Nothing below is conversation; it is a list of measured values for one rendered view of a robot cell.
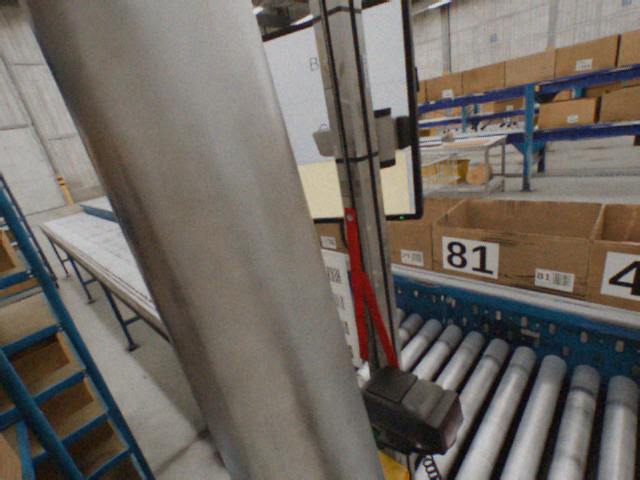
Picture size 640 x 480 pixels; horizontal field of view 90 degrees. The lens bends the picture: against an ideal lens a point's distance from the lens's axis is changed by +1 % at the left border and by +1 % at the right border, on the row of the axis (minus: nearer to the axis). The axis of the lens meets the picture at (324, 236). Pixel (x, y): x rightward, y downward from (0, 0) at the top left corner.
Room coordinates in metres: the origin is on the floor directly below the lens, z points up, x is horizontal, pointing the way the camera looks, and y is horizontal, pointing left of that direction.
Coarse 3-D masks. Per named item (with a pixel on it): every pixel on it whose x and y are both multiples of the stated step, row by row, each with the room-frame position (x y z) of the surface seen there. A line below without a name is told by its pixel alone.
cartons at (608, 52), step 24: (576, 48) 4.23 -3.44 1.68; (600, 48) 4.07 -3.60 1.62; (624, 48) 3.91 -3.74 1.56; (456, 72) 5.29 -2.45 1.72; (480, 72) 5.03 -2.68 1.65; (504, 72) 4.82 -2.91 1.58; (528, 72) 4.59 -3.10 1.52; (552, 72) 4.40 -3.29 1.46; (576, 72) 4.22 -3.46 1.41; (432, 96) 5.58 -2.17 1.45; (456, 96) 5.29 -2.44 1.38; (624, 96) 3.70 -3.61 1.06; (552, 120) 4.18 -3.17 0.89; (576, 120) 3.99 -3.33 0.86; (600, 120) 3.83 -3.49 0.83; (624, 120) 3.67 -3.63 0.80
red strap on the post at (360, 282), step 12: (348, 216) 0.38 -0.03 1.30; (348, 228) 0.38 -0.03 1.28; (348, 240) 0.38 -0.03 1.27; (360, 276) 0.37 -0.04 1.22; (360, 288) 0.38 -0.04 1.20; (360, 300) 0.38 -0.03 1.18; (372, 300) 0.36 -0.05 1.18; (360, 312) 0.38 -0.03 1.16; (372, 312) 0.37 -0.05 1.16; (360, 324) 0.38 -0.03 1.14; (360, 336) 0.39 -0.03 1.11; (384, 336) 0.35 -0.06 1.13; (360, 348) 0.39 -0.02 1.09; (384, 348) 0.36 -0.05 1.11; (396, 360) 0.34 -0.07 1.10
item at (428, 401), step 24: (384, 384) 0.32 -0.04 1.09; (408, 384) 0.31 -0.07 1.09; (432, 384) 0.30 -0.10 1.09; (384, 408) 0.29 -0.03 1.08; (408, 408) 0.28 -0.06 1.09; (432, 408) 0.27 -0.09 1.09; (456, 408) 0.27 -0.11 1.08; (384, 432) 0.33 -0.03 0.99; (408, 432) 0.27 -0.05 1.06; (432, 432) 0.25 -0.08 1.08; (456, 432) 0.26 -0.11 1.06; (408, 456) 0.29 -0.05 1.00
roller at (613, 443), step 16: (624, 384) 0.52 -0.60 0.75; (608, 400) 0.50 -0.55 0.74; (624, 400) 0.49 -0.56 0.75; (608, 416) 0.46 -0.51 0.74; (624, 416) 0.45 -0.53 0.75; (608, 432) 0.43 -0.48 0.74; (624, 432) 0.42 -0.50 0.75; (608, 448) 0.40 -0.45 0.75; (624, 448) 0.40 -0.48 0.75; (608, 464) 0.38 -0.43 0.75; (624, 464) 0.37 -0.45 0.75
